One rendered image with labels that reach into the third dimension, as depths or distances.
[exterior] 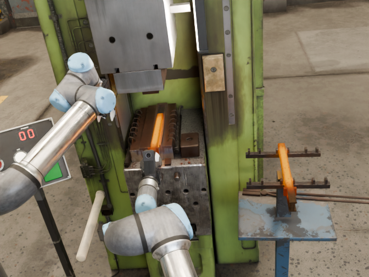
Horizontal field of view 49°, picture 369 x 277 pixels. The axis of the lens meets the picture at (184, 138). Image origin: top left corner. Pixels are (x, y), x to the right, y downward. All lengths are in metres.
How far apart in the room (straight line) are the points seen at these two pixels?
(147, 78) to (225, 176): 0.72
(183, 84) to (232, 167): 0.53
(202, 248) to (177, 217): 1.04
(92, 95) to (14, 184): 0.34
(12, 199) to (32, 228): 2.09
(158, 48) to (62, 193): 2.04
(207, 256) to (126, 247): 1.13
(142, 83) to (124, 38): 0.20
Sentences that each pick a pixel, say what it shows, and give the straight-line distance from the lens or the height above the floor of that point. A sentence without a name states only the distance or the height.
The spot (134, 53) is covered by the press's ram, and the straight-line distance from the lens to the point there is 1.66.
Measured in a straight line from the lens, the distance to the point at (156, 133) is 1.90.
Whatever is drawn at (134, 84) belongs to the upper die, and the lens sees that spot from 1.71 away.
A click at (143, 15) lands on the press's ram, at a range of 1.60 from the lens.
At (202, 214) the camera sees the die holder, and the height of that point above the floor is 0.61.
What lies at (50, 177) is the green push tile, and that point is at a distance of 1.83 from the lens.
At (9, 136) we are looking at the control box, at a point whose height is 1.17.
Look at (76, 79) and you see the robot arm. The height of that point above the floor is 1.50.
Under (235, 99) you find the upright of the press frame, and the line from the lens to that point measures 1.89.
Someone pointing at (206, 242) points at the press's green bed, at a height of 0.41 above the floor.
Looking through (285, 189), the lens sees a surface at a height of 0.99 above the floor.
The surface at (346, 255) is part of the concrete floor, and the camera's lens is 2.71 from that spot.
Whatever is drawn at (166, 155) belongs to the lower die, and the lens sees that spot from 1.87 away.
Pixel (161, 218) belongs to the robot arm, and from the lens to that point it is 1.16.
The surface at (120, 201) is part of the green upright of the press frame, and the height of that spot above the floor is 0.56.
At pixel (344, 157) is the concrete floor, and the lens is 3.50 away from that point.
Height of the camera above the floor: 1.98
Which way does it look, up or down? 32 degrees down
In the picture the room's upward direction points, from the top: 7 degrees counter-clockwise
